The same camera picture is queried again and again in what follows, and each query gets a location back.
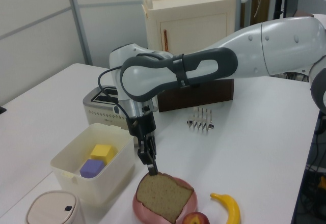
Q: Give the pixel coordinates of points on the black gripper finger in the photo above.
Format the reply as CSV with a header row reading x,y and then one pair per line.
x,y
144,150
153,147

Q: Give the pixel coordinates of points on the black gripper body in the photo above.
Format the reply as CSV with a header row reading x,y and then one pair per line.
x,y
141,124

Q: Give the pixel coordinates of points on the brown bread slice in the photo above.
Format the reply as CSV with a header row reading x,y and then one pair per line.
x,y
163,196

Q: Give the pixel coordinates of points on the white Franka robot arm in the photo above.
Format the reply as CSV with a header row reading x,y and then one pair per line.
x,y
280,43

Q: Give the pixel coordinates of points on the pink plate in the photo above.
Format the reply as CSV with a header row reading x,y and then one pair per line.
x,y
140,210

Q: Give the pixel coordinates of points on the cream and silver toaster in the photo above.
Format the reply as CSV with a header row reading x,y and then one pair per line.
x,y
99,114

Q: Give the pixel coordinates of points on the yellow block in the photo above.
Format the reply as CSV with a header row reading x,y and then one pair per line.
x,y
100,151

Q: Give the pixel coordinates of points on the white plastic container box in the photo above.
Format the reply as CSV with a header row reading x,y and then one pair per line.
x,y
107,183

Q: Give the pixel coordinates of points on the metal toast rack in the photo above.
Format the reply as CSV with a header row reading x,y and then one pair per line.
x,y
201,119

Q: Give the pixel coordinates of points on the purple block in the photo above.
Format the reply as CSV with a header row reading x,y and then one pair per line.
x,y
90,168

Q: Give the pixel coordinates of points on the dark brown wooden box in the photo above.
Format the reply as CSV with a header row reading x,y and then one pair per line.
x,y
203,94

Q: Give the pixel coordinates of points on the red apple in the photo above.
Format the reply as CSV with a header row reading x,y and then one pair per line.
x,y
194,219

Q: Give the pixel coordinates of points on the yellow banana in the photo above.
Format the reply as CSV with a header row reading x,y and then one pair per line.
x,y
233,208

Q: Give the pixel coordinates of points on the small cream lidded bin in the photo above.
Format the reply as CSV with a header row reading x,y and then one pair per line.
x,y
51,208

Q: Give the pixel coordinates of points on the cream plastic cabinet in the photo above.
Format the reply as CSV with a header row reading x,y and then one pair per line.
x,y
193,17

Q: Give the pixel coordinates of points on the black flat object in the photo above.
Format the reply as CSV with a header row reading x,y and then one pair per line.
x,y
2,110

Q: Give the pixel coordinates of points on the wooden background desk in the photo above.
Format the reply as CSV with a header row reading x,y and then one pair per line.
x,y
257,7

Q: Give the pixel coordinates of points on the black monitor stand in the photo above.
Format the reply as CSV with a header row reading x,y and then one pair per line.
x,y
280,2

